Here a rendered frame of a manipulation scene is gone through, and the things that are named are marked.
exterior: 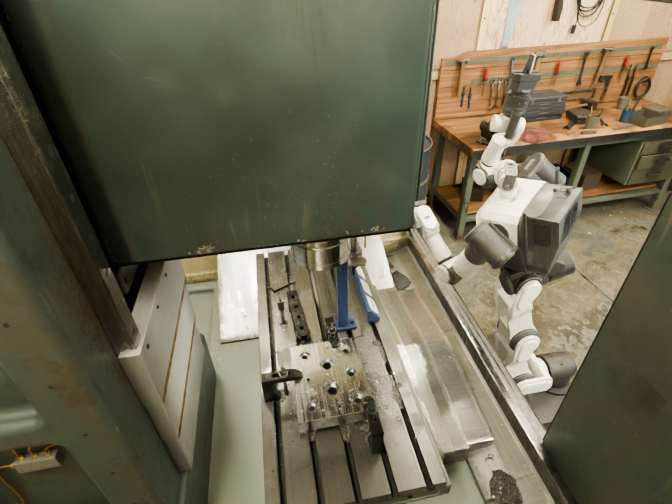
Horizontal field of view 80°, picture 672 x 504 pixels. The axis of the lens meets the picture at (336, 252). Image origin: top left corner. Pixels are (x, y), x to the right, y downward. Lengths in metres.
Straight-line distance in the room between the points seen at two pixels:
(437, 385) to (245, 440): 0.76
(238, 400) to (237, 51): 1.39
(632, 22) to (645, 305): 3.99
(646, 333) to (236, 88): 0.96
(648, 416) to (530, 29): 3.51
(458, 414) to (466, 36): 3.06
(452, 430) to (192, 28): 1.42
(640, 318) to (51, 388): 1.17
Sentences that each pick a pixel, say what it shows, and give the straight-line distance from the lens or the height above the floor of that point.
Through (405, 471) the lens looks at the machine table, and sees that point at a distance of 1.32.
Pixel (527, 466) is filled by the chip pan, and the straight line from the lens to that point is 1.68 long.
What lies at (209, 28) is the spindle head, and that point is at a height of 2.00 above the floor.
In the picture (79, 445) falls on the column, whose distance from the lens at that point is 1.04.
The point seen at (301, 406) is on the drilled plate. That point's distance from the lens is 1.31.
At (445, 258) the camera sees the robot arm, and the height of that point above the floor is 1.08.
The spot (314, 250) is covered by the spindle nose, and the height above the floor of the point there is 1.51.
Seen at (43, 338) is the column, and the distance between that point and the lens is 0.81.
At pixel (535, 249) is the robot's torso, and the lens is 1.59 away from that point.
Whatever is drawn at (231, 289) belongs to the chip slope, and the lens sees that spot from 2.12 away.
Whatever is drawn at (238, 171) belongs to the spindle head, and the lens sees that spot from 0.81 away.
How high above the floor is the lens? 2.08
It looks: 36 degrees down
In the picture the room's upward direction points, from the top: 2 degrees counter-clockwise
